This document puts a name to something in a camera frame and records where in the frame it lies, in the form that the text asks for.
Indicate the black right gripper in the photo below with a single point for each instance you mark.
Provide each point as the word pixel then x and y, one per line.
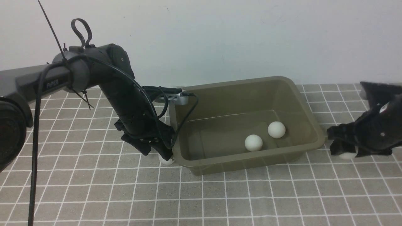
pixel 378 130

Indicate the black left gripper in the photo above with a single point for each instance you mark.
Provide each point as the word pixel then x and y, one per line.
pixel 150 139

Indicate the white ball with logo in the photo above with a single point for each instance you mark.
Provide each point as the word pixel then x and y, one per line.
pixel 170 161

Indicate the plain white table-tennis ball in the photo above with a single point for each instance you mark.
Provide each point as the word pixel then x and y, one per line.
pixel 276 129

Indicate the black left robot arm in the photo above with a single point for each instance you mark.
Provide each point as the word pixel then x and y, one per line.
pixel 76 70

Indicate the olive plastic bin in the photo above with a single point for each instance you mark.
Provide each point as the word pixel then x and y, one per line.
pixel 212 138

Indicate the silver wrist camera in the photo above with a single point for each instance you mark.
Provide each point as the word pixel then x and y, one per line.
pixel 171 98

